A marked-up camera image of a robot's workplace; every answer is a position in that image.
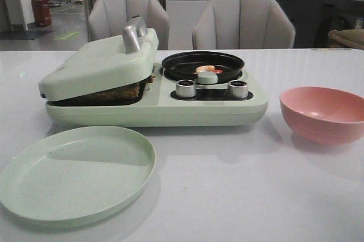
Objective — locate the bread slice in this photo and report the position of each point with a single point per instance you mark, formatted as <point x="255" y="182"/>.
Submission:
<point x="147" y="80"/>
<point x="126" y="92"/>

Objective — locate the dark washing machine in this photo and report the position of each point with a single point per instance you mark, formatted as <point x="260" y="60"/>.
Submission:
<point x="338" y="15"/>

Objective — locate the green breakfast maker lid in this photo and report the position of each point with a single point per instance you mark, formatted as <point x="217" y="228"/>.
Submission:
<point x="101" y="65"/>

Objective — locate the green breakfast maker base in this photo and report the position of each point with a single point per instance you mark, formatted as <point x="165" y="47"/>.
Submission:
<point x="158" y="105"/>

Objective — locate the silver knob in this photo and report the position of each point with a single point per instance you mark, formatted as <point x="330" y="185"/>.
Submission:
<point x="237" y="89"/>
<point x="185" y="89"/>

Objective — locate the black round frying pan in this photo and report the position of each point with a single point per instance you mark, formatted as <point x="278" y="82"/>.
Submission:
<point x="186" y="65"/>

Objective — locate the right grey chair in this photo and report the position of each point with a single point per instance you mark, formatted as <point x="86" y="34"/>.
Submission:
<point x="243" y="24"/>

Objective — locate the beige cushion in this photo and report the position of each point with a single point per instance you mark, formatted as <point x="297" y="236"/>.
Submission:
<point x="352" y="38"/>

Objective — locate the orange shrimp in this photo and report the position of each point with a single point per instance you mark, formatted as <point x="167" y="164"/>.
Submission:
<point x="208" y="68"/>

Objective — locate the pink bowl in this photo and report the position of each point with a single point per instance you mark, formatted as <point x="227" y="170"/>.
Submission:
<point x="323" y="115"/>

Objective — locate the left grey chair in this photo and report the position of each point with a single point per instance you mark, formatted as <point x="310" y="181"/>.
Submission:
<point x="108" y="17"/>

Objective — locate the green round plate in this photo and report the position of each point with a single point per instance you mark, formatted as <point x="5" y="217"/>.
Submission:
<point x="78" y="176"/>

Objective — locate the grey chair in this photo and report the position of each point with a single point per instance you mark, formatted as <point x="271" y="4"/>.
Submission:
<point x="108" y="17"/>
<point x="243" y="24"/>

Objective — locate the left silver knob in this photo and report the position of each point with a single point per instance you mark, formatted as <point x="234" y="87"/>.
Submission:
<point x="185" y="89"/>

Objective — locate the red trash bin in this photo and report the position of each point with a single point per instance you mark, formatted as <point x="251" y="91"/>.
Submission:
<point x="41" y="13"/>

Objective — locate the right silver knob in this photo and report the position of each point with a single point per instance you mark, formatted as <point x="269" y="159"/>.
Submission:
<point x="237" y="89"/>

